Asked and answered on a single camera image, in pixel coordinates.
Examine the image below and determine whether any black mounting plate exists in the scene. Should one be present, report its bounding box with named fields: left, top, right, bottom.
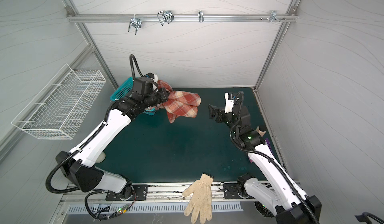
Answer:
left=106, top=184, right=149, bottom=201
left=219, top=182, right=254, bottom=200

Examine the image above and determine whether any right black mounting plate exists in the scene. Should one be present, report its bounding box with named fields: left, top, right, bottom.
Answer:
left=219, top=182, right=254, bottom=200

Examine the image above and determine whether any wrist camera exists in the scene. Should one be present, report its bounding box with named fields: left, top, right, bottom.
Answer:
left=146, top=73, right=159, bottom=82
left=225, top=93, right=236, bottom=114

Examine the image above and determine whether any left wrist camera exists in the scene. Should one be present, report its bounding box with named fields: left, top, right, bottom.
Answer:
left=146, top=73, right=159, bottom=82

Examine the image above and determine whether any beige knitted glove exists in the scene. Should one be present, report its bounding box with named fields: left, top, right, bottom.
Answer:
left=182, top=173, right=214, bottom=224

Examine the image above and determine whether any metal bracket with screws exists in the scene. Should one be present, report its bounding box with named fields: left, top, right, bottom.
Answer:
left=260, top=11, right=287, bottom=23

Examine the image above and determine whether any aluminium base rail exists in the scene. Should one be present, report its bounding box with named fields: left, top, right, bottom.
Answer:
left=58, top=180, right=307, bottom=205

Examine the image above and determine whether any red plaid skirt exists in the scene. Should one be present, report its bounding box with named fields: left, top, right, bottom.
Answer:
left=157, top=80, right=201, bottom=124

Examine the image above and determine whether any metal double hook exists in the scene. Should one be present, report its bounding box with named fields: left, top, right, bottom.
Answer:
left=157, top=10, right=175, bottom=26

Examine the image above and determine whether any teal plastic basket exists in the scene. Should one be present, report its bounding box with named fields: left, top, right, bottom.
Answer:
left=110, top=77, right=134, bottom=101

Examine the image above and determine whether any white ventilation grille strip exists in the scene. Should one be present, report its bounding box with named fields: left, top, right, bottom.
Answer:
left=67, top=201, right=244, bottom=215

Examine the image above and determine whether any metal U-bolt hook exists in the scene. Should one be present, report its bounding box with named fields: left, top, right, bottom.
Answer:
left=128, top=15, right=142, bottom=35

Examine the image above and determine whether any green table mat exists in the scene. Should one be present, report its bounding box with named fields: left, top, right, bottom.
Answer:
left=95, top=87, right=283, bottom=183

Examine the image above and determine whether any beige bottle left side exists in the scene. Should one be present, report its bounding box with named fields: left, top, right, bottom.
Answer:
left=95, top=152, right=106, bottom=164

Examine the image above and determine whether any purple snack packet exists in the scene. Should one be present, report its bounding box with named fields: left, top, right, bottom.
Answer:
left=265, top=138, right=273, bottom=153

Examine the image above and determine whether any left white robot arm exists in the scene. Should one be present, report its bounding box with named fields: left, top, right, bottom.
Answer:
left=45, top=55, right=170, bottom=199

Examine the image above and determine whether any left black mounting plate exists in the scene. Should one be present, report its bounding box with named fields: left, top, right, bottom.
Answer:
left=106, top=184, right=149, bottom=201

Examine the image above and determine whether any right base cable bundle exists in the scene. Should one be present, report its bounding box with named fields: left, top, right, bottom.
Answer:
left=254, top=200, right=276, bottom=218

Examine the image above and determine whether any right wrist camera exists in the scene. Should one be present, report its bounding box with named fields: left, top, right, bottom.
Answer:
left=225, top=93, right=236, bottom=114

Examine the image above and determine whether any base cable bundle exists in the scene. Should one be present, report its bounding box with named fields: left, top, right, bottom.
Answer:
left=84, top=190, right=137, bottom=221
left=254, top=200, right=276, bottom=218

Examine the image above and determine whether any horizontal aluminium rail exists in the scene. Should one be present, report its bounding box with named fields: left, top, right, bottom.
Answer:
left=67, top=13, right=298, bottom=23

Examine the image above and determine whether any small metal clip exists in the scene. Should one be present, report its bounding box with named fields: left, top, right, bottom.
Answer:
left=198, top=11, right=204, bottom=23

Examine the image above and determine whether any left base cable bundle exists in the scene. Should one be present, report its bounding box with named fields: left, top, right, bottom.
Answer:
left=84, top=190, right=137, bottom=221

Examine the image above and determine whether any white wire wall basket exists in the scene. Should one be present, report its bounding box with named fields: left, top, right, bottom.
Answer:
left=11, top=64, right=106, bottom=140

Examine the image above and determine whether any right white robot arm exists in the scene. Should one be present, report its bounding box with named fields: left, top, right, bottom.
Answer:
left=209, top=91, right=322, bottom=224

